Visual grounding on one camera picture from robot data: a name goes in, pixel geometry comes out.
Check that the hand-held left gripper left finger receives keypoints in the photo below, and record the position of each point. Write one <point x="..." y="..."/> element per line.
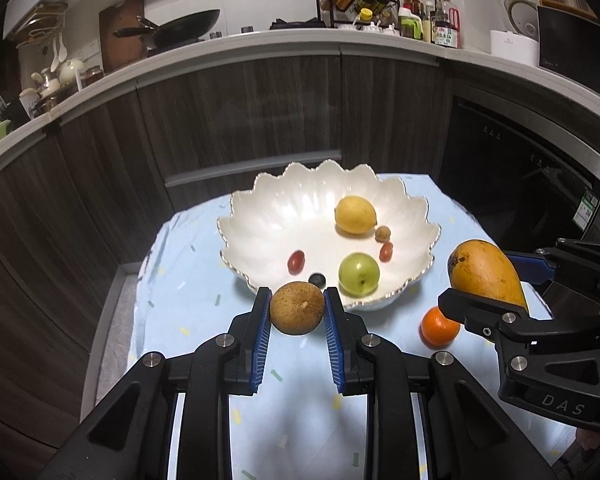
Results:
<point x="261" y="340"/>

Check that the dark wood kitchen cabinets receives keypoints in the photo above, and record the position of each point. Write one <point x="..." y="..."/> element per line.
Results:
<point x="230" y="110"/>

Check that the yellow cap jar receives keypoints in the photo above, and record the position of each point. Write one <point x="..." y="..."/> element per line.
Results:
<point x="365" y="16"/>

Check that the brown jar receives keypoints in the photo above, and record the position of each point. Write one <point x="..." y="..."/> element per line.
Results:
<point x="91" y="77"/>

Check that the green white sticker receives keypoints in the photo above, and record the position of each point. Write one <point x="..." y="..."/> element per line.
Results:
<point x="586" y="210"/>

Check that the black wok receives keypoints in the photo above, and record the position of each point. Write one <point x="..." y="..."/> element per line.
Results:
<point x="180" y="25"/>

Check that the black cloth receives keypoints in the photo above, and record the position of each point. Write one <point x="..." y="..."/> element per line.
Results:
<point x="295" y="22"/>

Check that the white mug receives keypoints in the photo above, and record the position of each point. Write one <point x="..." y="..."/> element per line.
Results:
<point x="27" y="100"/>

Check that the yellow lemon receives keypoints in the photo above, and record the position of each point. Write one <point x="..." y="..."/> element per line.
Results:
<point x="355" y="215"/>

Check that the grey kitchen counter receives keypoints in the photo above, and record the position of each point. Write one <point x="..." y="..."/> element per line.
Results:
<point x="280" y="42"/>

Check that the white scalloped ceramic bowl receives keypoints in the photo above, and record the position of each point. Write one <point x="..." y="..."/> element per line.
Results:
<point x="280" y="220"/>

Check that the dark blueberry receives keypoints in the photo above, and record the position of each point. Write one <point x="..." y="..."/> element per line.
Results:
<point x="317" y="280"/>

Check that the orange tangerine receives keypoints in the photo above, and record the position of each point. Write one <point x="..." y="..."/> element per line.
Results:
<point x="437" y="329"/>

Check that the wooden cutting board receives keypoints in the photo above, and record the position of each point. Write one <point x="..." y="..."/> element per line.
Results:
<point x="120" y="42"/>

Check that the green oil bottle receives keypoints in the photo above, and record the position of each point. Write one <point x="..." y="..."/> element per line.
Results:
<point x="411" y="22"/>

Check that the person's right hand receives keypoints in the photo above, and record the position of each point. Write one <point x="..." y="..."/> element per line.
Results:
<point x="592" y="441"/>

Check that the small brown longan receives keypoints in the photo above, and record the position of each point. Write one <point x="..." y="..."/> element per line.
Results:
<point x="383" y="233"/>

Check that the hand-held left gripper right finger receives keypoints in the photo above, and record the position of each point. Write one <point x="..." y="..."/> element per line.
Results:
<point x="332" y="340"/>

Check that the black built-in oven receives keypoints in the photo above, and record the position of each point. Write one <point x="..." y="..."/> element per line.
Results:
<point x="505" y="160"/>

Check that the red grape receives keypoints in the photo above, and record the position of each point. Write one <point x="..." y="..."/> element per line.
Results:
<point x="296" y="261"/>
<point x="386" y="251"/>

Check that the white teapot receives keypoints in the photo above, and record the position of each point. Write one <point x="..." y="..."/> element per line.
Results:
<point x="71" y="69"/>

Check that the dark sauce bottle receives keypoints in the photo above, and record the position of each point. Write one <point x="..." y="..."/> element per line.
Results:
<point x="445" y="22"/>

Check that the black kitchen appliance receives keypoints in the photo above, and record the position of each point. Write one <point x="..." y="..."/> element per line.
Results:
<point x="565" y="40"/>

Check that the green apple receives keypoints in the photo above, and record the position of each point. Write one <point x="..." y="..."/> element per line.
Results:
<point x="358" y="273"/>

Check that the white rice cooker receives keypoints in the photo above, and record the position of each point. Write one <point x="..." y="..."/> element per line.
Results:
<point x="517" y="20"/>

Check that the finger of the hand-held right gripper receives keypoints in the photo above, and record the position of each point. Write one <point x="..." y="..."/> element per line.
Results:
<point x="532" y="267"/>
<point x="470" y="310"/>

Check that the large brown longan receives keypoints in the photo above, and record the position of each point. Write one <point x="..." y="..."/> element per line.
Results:
<point x="296" y="308"/>

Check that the light blue patterned tablecloth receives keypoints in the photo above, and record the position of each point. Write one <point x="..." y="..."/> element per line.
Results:
<point x="200" y="310"/>

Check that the yellow mango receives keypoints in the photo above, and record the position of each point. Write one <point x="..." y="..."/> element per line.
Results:
<point x="485" y="272"/>

